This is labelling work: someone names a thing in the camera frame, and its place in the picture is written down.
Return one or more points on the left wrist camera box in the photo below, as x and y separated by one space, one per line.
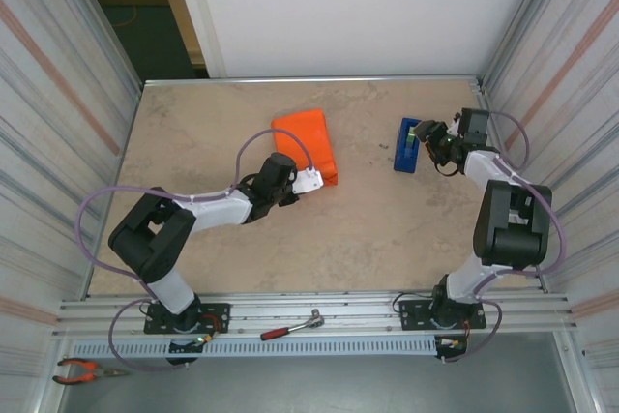
309 181

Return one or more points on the white door frame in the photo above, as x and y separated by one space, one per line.
198 11

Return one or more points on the green clear tape roll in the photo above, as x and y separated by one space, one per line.
411 142

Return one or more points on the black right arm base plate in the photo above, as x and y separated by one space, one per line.
411 311

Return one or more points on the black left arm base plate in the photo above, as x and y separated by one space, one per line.
220 311

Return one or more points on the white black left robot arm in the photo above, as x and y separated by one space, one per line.
217 207

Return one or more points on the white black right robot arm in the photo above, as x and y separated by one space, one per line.
512 239

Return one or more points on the thin aluminium frame rail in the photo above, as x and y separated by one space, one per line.
314 79

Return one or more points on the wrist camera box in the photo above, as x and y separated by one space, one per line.
309 181
456 125

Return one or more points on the wide aluminium frame rail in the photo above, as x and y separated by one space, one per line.
290 302

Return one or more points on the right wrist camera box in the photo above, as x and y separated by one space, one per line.
456 125

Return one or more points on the blue tape dispenser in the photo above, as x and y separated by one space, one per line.
406 164

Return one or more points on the aluminium side frame rail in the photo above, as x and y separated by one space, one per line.
113 161
488 94

